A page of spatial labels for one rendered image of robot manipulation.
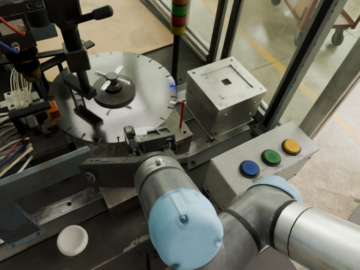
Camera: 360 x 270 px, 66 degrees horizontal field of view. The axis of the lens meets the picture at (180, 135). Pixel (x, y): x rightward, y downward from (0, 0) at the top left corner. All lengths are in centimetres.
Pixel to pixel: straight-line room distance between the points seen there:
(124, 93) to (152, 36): 60
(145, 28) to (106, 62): 52
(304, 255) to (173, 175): 18
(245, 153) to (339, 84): 27
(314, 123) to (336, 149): 131
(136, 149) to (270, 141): 41
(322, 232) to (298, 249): 4
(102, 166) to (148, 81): 37
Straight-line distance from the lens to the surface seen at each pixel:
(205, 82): 86
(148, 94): 74
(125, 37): 128
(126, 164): 44
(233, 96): 84
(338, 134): 223
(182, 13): 88
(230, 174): 68
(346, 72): 74
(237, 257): 40
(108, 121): 69
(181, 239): 29
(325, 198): 189
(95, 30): 133
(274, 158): 73
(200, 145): 88
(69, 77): 72
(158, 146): 48
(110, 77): 71
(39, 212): 82
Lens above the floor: 148
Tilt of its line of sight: 53 degrees down
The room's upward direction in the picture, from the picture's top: 7 degrees clockwise
